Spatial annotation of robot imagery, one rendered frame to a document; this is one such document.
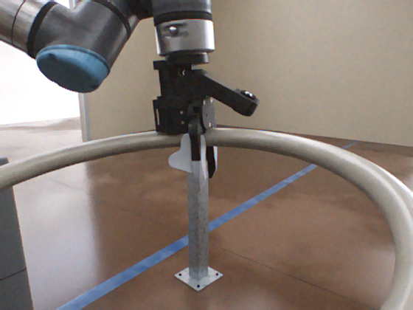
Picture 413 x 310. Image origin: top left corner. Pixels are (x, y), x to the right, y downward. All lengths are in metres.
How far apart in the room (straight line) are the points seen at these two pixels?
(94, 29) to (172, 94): 0.15
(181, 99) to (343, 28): 5.97
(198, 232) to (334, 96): 5.02
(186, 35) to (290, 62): 6.22
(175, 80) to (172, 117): 0.06
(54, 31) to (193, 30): 0.19
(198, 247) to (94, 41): 1.41
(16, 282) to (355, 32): 5.95
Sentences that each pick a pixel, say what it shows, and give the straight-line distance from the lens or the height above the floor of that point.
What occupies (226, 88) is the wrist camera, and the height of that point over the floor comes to 1.09.
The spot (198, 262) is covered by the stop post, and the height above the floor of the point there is 0.13.
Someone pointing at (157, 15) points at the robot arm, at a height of 1.19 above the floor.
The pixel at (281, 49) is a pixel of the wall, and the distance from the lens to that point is 6.78.
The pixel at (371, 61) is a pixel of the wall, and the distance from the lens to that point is 6.22.
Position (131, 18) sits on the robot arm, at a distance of 0.56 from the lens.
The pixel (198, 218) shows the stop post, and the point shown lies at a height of 0.39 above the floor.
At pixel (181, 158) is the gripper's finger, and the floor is 0.98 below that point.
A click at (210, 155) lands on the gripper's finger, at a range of 0.55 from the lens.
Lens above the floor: 1.10
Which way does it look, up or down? 15 degrees down
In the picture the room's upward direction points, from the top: straight up
